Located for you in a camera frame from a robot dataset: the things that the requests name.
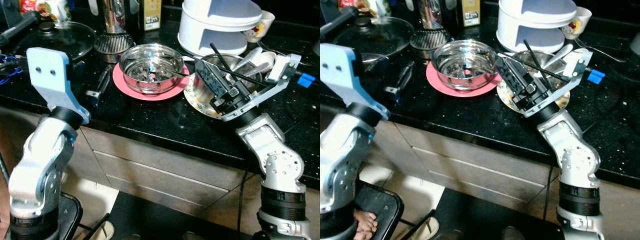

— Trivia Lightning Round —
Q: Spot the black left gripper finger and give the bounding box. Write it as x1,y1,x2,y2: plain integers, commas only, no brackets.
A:
395,60,416,93
92,64,112,96

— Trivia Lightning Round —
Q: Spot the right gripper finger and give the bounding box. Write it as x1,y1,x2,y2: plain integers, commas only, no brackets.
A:
506,55,540,91
194,61,223,101
204,59,237,93
496,56,526,98

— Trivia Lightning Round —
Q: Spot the black chopstick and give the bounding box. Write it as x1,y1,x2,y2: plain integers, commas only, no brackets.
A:
522,39,551,76
185,56,273,86
497,51,571,82
209,43,237,77

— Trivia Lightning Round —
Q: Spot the small steel bowl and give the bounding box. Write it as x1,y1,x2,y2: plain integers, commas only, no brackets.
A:
119,43,185,96
431,40,499,92

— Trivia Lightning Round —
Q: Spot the large steel bowl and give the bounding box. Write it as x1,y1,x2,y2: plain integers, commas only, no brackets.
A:
500,49,581,106
192,52,273,108

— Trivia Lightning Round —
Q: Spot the floral rim plate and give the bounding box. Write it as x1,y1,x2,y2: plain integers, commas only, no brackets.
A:
183,82,236,120
496,80,572,115

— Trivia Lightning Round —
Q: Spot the pink plate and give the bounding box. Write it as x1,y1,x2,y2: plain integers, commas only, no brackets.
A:
425,59,503,98
112,61,192,102

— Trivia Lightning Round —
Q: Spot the steel spoon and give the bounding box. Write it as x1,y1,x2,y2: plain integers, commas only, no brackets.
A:
245,61,273,76
232,46,263,71
542,43,575,68

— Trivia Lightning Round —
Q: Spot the round metal strainer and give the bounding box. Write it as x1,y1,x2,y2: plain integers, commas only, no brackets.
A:
94,32,136,63
410,28,453,60

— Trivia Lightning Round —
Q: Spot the glass pan lid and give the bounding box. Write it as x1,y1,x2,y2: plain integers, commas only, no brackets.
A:
20,21,97,63
332,16,416,60

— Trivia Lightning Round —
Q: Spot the small white bowl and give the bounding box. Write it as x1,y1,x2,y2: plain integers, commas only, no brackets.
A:
252,50,278,71

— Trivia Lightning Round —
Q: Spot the white cartoon print cup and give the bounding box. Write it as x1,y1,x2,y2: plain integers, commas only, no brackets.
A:
560,6,593,41
243,10,276,43

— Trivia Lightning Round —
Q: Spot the white printed mug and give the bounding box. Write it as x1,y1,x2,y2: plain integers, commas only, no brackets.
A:
372,0,392,17
50,0,72,22

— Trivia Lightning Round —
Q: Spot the yellow label oil tin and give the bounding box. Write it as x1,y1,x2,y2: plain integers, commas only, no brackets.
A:
139,0,163,32
457,0,482,28

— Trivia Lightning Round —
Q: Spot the red snack package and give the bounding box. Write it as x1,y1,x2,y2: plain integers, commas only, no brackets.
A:
20,0,53,15
340,0,376,12

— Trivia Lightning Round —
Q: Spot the brown wooden drawer cabinet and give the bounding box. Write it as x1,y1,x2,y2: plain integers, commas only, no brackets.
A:
360,112,640,240
0,105,321,240

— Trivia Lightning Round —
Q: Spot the black stool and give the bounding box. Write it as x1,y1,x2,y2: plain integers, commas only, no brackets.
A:
47,191,83,240
352,180,405,240

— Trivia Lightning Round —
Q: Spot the black floor mat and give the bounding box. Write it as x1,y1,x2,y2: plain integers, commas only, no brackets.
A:
435,187,566,240
107,191,261,240

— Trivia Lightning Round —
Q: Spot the beige slipper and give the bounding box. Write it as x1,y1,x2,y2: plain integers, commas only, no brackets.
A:
410,216,441,240
91,220,116,240

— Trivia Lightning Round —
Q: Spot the person's bare leg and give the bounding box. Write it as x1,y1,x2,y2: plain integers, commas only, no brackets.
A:
352,210,379,240

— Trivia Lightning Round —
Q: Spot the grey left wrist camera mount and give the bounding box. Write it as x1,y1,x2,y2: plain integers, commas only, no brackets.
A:
26,47,92,125
320,42,392,121

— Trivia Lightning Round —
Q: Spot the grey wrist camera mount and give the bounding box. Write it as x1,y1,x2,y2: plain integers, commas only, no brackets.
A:
220,52,302,122
26,47,92,125
320,42,392,121
522,47,594,118

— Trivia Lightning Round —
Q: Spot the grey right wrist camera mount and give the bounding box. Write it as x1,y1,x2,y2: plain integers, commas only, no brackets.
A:
522,47,594,118
220,52,302,122

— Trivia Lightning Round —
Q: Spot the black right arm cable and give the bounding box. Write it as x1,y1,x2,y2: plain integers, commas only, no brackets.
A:
542,69,607,221
239,71,317,223

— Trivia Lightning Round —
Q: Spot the black handled frying pan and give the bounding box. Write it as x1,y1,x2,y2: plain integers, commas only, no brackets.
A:
0,11,97,65
320,6,417,63

